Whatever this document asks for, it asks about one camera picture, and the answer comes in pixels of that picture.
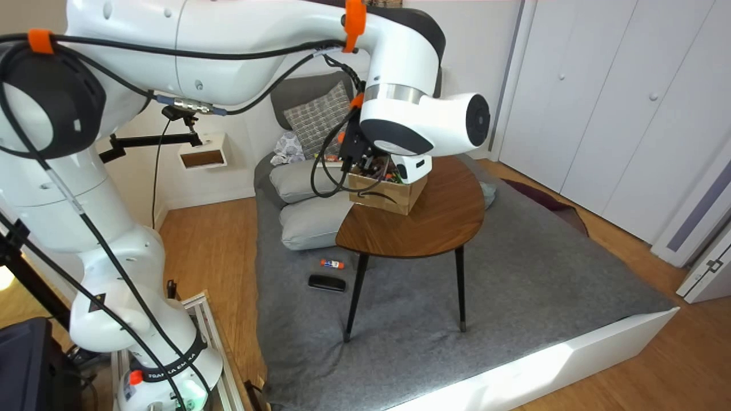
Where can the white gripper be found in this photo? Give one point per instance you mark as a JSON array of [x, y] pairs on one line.
[[397, 166]]

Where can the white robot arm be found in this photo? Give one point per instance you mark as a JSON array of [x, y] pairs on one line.
[[66, 91]]

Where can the taped cardboard box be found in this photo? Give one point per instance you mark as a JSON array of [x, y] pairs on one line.
[[384, 194]]

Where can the round wooden table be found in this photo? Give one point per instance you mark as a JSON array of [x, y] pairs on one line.
[[443, 219]]

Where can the grey pillow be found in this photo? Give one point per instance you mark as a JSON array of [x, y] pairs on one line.
[[313, 221]]

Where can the patterned cushion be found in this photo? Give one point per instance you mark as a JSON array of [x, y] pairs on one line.
[[312, 121]]

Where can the small orange blue item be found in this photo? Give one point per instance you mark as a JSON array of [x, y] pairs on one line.
[[332, 262]]

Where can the black remote control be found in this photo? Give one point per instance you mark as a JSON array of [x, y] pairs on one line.
[[328, 282]]

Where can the grey mattress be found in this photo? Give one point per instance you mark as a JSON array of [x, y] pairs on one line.
[[544, 306]]

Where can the white wardrobe doors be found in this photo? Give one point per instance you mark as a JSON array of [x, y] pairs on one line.
[[621, 102]]

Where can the white wall shelf box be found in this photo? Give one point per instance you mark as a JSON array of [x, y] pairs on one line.
[[210, 153]]

